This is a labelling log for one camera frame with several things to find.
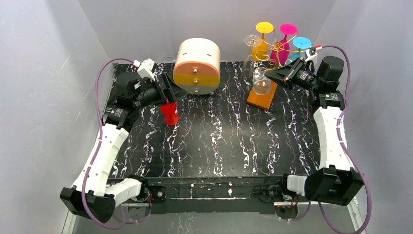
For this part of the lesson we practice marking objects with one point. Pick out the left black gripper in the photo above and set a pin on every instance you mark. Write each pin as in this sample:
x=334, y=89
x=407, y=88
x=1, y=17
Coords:
x=164, y=87

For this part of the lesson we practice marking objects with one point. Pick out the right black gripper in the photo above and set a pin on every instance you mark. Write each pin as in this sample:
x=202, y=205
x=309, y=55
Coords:
x=297, y=72

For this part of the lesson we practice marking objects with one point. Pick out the clear wine glass front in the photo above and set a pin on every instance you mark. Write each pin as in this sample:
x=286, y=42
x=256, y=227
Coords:
x=261, y=84

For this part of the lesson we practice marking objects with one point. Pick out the clear wine glass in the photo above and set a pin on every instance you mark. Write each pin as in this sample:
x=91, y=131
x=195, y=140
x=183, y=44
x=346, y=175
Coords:
x=248, y=65
x=261, y=84

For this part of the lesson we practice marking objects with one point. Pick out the red wine glass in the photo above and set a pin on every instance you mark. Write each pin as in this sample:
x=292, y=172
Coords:
x=170, y=115

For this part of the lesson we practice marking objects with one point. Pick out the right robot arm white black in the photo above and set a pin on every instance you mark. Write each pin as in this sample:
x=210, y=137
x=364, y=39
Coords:
x=336, y=181

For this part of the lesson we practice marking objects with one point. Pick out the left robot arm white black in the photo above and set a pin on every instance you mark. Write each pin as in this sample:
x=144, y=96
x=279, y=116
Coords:
x=89, y=196

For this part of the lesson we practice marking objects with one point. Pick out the magenta wine glass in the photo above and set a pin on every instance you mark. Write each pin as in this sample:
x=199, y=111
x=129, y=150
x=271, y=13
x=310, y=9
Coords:
x=280, y=51

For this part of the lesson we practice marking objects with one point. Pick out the wooden rack base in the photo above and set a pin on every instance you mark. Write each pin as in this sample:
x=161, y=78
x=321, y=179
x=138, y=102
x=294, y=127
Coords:
x=262, y=101

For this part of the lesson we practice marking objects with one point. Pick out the yellow wine glass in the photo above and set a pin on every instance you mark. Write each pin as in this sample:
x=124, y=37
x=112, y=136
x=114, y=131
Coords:
x=260, y=52

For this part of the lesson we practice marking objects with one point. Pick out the clear wine glass rear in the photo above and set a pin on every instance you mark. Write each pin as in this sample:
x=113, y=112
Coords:
x=248, y=65

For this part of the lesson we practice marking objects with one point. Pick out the blue wine glass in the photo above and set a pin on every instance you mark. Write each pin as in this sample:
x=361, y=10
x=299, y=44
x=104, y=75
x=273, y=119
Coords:
x=301, y=43

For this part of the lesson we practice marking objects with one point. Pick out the round pastel drawer cabinet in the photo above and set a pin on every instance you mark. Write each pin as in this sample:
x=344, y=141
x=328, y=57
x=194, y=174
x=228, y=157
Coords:
x=197, y=66

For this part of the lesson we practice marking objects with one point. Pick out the gold wire glass rack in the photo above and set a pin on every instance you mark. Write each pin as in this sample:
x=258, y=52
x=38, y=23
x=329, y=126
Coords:
x=273, y=65

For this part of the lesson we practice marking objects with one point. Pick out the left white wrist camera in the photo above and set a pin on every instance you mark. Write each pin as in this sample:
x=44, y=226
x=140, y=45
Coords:
x=144, y=68

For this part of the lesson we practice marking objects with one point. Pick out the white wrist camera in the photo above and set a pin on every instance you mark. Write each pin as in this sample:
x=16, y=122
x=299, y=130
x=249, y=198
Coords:
x=311, y=53
x=144, y=68

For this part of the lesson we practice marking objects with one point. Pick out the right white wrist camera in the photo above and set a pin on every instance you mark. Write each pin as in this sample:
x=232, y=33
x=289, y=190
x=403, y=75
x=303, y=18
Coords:
x=311, y=53

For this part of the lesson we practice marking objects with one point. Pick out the black front mounting rail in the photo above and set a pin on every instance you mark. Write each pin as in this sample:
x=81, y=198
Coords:
x=256, y=194

